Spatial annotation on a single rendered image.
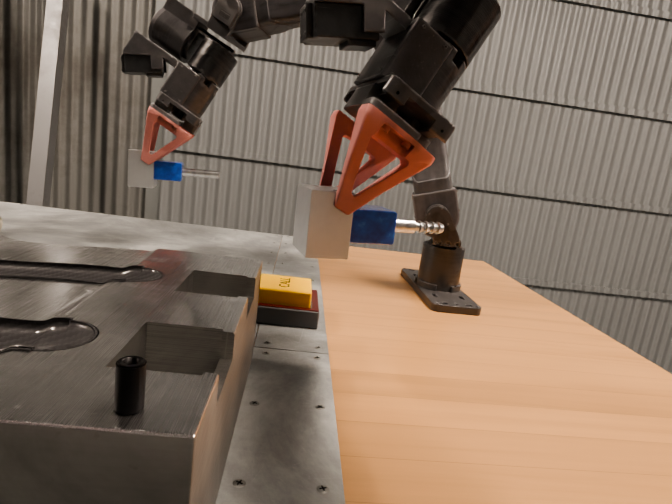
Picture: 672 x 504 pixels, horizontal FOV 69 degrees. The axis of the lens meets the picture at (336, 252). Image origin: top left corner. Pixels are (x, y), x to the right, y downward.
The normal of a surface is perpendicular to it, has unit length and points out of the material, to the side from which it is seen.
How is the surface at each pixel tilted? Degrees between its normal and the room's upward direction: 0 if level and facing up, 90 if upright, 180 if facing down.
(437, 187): 89
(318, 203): 90
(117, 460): 90
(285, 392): 0
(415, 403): 0
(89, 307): 0
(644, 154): 90
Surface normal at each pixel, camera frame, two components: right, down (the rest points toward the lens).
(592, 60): 0.09, 0.21
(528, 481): 0.13, -0.97
